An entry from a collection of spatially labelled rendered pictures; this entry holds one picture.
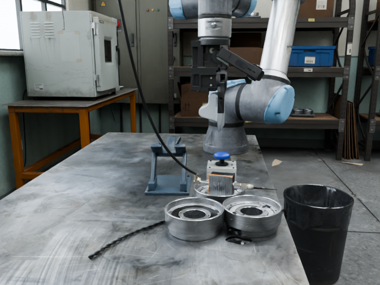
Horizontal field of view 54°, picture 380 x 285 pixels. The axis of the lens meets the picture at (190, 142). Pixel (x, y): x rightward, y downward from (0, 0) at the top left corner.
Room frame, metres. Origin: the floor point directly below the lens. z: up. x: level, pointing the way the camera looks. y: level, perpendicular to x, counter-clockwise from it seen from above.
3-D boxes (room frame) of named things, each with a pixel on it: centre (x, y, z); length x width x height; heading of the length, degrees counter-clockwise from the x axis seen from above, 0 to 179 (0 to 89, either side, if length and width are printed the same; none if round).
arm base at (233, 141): (1.21, -0.12, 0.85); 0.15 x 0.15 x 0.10
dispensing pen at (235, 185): (0.71, -0.09, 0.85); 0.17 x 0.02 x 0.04; 72
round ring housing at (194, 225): (0.62, -0.01, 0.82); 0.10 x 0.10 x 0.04
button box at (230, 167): (0.88, -0.08, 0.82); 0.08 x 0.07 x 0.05; 174
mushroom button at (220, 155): (0.88, -0.08, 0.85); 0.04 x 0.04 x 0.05
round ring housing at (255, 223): (0.63, -0.11, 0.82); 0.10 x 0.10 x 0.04
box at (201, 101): (4.33, -0.10, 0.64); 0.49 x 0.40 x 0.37; 89
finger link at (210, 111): (0.86, -0.05, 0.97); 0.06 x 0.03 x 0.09; 83
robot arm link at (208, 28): (0.88, -0.06, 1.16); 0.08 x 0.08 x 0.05
